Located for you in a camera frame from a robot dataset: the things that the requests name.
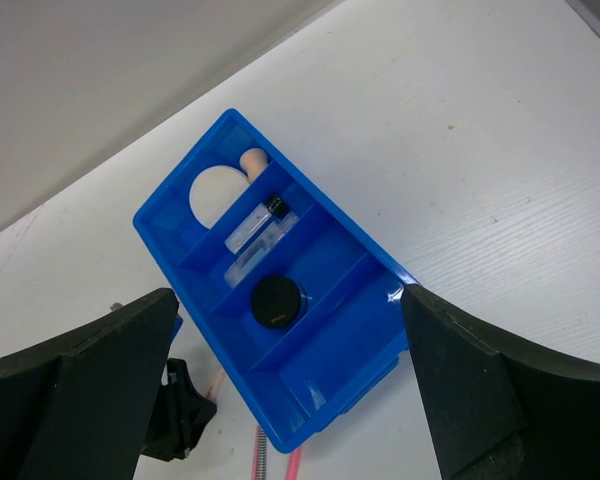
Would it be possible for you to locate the clear vial black cap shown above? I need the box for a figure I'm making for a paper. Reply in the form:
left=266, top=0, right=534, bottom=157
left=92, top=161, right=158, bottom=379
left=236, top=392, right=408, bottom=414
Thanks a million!
left=225, top=194, right=290, bottom=254

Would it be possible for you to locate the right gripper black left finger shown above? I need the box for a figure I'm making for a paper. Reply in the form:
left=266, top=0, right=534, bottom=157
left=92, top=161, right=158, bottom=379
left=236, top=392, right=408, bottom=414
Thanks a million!
left=0, top=288, right=179, bottom=479

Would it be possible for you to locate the black round compact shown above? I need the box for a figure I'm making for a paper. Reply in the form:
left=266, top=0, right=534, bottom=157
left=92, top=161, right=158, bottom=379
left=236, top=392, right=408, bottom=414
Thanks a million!
left=250, top=274, right=308, bottom=329

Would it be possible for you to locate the beige makeup sponge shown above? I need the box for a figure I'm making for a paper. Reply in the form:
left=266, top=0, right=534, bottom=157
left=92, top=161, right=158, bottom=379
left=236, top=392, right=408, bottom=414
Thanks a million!
left=239, top=148, right=269, bottom=183

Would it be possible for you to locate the pink handle makeup brush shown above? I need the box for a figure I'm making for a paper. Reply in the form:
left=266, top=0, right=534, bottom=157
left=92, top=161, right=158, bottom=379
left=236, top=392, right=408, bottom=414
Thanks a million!
left=285, top=447, right=302, bottom=480

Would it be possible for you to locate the blue compartment tray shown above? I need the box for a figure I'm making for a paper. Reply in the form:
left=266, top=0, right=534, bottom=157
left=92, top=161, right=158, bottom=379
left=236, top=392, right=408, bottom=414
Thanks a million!
left=133, top=109, right=412, bottom=453

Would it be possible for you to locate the cream round powder puff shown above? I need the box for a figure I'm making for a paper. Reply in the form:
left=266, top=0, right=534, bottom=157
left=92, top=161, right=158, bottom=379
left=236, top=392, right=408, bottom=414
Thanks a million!
left=189, top=165, right=249, bottom=229

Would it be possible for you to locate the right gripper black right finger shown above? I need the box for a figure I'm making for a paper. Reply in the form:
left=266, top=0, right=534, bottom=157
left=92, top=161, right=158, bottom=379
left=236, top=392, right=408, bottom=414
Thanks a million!
left=401, top=284, right=600, bottom=479

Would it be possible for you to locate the grey handle makeup brush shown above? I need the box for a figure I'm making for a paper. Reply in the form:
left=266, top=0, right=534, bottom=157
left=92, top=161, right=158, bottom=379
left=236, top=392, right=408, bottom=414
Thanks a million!
left=251, top=426, right=267, bottom=480

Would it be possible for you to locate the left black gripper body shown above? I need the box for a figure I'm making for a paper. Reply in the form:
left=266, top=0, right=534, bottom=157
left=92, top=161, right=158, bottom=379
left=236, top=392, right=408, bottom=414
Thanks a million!
left=141, top=358, right=216, bottom=461

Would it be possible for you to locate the clear plastic bottle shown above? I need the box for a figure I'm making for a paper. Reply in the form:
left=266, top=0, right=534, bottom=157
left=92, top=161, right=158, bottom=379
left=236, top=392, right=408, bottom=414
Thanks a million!
left=224, top=212, right=298, bottom=288

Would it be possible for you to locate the pink lip pencil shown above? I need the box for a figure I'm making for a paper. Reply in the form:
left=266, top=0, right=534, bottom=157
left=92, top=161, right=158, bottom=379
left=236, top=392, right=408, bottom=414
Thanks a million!
left=206, top=367, right=226, bottom=402

